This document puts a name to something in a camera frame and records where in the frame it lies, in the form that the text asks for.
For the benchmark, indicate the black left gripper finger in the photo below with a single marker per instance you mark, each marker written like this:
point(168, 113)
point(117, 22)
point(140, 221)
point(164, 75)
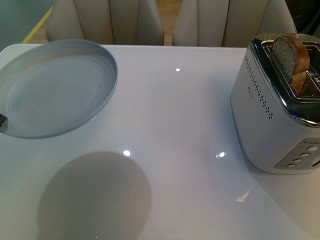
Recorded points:
point(3, 123)

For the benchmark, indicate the light blue round plate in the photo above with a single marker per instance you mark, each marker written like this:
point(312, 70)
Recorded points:
point(56, 88)

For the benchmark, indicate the brown bread slice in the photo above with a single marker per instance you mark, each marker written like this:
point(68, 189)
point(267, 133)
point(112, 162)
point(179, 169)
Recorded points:
point(293, 59)

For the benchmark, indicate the beige left chair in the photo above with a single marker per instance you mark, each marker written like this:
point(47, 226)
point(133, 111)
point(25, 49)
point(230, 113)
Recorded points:
point(119, 22)

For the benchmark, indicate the beige chair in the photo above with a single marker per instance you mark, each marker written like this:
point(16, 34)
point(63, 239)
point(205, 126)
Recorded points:
point(229, 23)
point(119, 22)

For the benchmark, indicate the beige right chair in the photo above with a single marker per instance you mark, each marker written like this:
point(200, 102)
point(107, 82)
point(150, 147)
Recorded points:
point(229, 23)

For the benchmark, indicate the white chrome toaster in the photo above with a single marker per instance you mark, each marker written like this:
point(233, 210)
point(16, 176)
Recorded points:
point(278, 128)

